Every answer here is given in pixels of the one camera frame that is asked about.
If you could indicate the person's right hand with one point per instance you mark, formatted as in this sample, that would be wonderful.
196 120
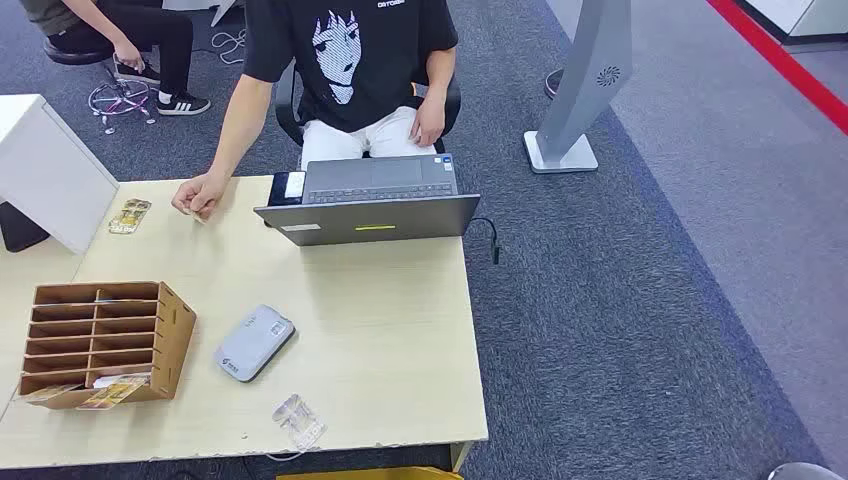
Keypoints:
199 194

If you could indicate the person's hand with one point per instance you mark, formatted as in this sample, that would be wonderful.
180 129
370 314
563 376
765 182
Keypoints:
130 56

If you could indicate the person's left hand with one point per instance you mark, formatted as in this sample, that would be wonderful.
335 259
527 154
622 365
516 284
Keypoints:
429 124

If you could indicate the person's left forearm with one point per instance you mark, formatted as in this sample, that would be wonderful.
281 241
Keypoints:
440 74

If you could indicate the person's right forearm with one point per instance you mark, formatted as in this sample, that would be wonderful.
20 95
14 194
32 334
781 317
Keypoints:
232 142

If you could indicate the person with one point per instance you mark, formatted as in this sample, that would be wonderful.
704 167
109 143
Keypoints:
142 23
358 99

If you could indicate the wooden card organizer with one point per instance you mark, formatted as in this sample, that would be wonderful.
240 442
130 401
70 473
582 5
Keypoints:
175 331

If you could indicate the white card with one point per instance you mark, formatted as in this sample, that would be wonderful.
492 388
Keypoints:
109 380

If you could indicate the transparent plastic card holder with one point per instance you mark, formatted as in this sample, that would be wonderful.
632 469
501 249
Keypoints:
299 420

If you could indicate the chrome stool base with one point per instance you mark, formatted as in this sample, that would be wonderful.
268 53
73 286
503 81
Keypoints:
119 99

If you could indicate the black round stool seat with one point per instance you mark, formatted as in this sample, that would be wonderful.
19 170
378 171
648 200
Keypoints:
69 54

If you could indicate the black device with white label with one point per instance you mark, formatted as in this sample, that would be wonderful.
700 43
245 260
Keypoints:
286 189

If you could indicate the grey laptop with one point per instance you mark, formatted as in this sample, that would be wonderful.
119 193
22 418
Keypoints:
371 222

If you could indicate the black office chair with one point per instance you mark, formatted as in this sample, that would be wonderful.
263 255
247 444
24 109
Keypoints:
285 112

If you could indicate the dark rounded object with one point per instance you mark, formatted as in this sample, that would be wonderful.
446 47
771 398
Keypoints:
552 84

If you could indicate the white box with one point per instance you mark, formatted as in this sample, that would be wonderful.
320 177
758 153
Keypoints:
46 172

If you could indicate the grey kiosk stand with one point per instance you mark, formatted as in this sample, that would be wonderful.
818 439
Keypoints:
583 86

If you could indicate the black object under white box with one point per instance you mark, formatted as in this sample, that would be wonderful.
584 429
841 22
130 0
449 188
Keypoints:
18 232

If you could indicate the yellow object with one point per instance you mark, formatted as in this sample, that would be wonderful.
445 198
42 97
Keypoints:
371 474

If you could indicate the red floor tape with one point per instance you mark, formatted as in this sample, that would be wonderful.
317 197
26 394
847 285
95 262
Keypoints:
788 66

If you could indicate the white cabinet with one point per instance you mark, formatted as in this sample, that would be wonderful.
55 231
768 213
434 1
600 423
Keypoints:
802 16

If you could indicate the grey rounded object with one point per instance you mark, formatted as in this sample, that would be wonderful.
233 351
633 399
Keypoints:
805 472

